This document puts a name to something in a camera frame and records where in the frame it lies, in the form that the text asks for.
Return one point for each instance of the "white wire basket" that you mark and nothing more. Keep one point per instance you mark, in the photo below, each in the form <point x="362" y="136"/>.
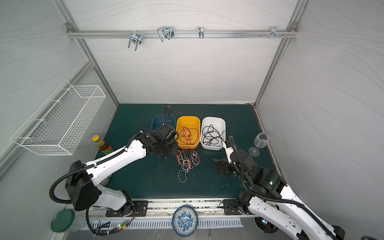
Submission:
<point x="58" y="125"/>

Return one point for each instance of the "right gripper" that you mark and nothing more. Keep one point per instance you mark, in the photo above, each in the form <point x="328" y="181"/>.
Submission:
<point x="223" y="167"/>

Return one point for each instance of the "metal crossbar rail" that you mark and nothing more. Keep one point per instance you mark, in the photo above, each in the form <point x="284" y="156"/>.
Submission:
<point x="199" y="33"/>

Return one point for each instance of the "blue white patterned plate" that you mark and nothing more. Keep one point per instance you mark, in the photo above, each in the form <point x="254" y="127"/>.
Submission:
<point x="185" y="221"/>

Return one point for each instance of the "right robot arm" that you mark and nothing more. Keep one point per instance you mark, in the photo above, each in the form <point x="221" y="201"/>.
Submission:
<point x="268" y="197"/>

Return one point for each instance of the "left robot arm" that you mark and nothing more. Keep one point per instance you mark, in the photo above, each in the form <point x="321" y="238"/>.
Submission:
<point x="82" y="187"/>

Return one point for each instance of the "yellow plastic bin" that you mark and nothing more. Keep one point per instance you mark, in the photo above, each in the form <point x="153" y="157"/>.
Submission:
<point x="189" y="129"/>

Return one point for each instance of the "sauce bottle yellow cap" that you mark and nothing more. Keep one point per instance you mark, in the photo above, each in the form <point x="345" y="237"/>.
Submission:
<point x="102" y="145"/>

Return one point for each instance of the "white plastic bin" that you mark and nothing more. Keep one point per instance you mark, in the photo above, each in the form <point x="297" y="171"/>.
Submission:
<point x="213" y="133"/>

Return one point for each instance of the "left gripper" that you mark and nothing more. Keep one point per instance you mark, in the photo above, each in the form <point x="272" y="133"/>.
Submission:
<point x="165" y="148"/>

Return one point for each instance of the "blue plastic bin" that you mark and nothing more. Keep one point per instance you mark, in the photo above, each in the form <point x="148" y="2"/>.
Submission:
<point x="158" y="120"/>

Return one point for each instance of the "green round lid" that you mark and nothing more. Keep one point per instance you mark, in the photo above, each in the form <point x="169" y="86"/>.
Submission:
<point x="62" y="221"/>

